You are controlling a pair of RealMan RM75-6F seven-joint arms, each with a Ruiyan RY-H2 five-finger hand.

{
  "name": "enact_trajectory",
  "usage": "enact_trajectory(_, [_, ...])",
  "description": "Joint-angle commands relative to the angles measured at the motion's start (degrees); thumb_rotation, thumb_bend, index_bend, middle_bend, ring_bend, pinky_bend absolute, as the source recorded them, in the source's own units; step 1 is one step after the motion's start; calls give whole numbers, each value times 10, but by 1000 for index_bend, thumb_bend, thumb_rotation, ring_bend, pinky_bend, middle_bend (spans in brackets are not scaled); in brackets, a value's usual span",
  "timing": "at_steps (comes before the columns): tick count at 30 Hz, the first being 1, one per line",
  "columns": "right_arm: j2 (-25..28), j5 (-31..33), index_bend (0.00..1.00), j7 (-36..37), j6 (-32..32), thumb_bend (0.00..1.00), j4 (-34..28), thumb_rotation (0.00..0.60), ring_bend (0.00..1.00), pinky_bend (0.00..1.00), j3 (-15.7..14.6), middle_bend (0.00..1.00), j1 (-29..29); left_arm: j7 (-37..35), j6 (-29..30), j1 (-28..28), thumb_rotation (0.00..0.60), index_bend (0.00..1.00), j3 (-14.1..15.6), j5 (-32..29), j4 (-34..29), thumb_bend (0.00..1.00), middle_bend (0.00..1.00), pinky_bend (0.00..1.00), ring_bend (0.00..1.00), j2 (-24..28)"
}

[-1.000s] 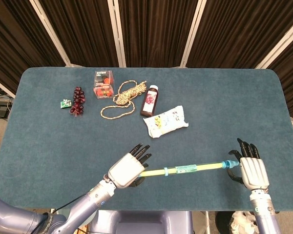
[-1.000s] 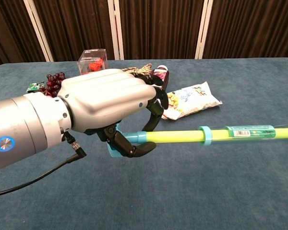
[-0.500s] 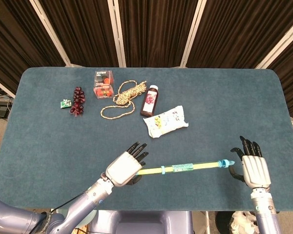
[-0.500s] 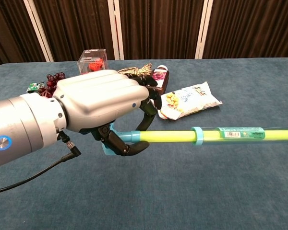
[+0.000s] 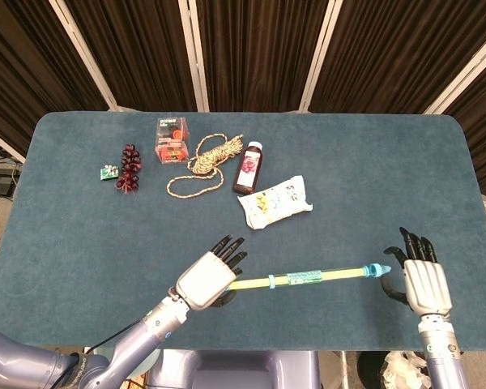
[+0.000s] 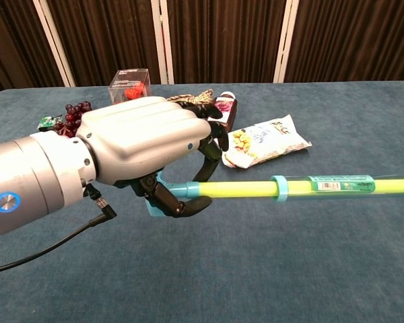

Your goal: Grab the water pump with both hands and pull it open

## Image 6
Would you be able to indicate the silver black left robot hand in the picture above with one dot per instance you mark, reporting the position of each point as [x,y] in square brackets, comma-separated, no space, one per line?
[138,134]

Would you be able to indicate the yellow blue water squirter toy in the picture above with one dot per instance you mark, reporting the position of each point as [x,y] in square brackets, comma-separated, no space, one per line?
[239,189]

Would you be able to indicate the clear box with red items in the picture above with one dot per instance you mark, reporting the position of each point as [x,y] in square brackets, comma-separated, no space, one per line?
[129,84]

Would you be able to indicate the dark red plastic grapes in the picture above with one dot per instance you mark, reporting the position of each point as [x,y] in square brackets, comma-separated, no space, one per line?
[74,112]

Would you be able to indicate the brown bottle with flower label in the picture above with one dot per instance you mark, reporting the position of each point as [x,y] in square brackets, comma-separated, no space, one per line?
[227,107]

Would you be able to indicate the brown curtain screen panel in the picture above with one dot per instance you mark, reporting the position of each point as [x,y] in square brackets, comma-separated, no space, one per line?
[222,33]
[13,40]
[357,33]
[104,33]

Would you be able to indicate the white snack bag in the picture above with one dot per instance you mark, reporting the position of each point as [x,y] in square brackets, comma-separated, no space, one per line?
[269,138]

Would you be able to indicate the blue carpet table cover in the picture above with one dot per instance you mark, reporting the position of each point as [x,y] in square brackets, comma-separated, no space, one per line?
[256,269]

